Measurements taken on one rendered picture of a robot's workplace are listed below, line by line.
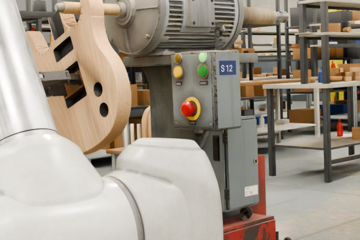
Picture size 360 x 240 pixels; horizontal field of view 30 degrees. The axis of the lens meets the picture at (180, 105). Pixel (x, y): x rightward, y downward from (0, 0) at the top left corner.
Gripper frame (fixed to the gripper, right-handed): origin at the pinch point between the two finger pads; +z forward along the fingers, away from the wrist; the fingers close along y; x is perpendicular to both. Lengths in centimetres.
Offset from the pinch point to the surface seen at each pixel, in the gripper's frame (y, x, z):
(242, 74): -513, 212, 709
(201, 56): 32.2, -6.6, 17.0
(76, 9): 9.5, 17.4, 1.2
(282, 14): 11, 19, 89
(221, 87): 32.3, -15.2, 20.3
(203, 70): 31.3, -10.2, 17.1
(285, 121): -387, 91, 606
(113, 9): 9.9, 18.0, 13.5
